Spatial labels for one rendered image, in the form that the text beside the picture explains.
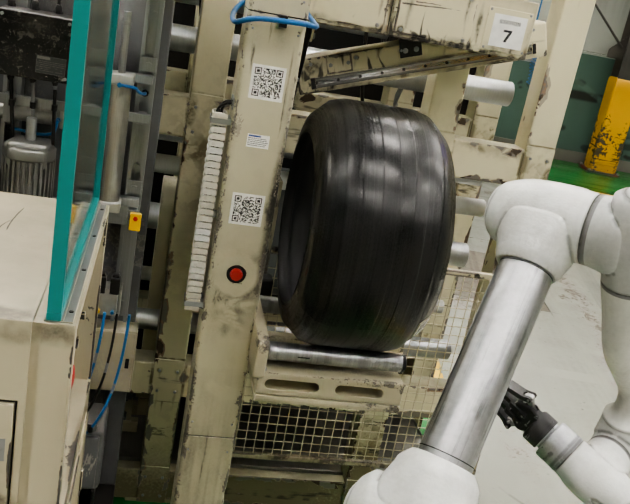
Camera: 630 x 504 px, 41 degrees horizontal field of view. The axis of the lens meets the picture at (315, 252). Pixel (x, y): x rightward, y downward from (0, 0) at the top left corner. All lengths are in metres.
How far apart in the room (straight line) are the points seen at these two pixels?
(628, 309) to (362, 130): 0.67
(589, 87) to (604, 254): 10.17
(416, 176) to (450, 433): 0.61
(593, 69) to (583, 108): 0.51
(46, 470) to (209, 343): 0.86
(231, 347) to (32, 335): 0.95
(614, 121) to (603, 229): 9.78
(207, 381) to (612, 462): 0.94
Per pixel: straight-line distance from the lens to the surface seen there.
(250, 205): 1.92
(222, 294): 1.99
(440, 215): 1.81
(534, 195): 1.56
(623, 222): 1.51
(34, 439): 1.23
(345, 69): 2.29
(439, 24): 2.19
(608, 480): 1.85
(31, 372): 1.18
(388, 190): 1.78
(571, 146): 11.74
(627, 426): 1.92
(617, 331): 1.63
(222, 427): 2.15
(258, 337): 1.94
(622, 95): 11.26
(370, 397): 2.05
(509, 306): 1.50
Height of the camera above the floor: 1.75
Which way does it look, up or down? 18 degrees down
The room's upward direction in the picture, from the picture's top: 11 degrees clockwise
